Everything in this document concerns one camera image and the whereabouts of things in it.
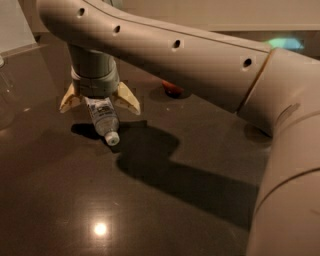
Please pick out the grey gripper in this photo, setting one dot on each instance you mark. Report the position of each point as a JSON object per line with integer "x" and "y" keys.
{"x": 96, "y": 88}

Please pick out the clear plastic water bottle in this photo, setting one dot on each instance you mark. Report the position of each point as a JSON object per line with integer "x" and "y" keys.
{"x": 104, "y": 118}

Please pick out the red apple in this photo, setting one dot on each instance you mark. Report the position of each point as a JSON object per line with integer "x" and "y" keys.
{"x": 172, "y": 90}

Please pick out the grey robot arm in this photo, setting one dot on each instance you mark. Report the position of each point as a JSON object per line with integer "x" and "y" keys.
{"x": 274, "y": 89}

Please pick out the clear glass jar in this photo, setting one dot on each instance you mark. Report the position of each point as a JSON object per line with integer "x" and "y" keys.
{"x": 7, "y": 98}

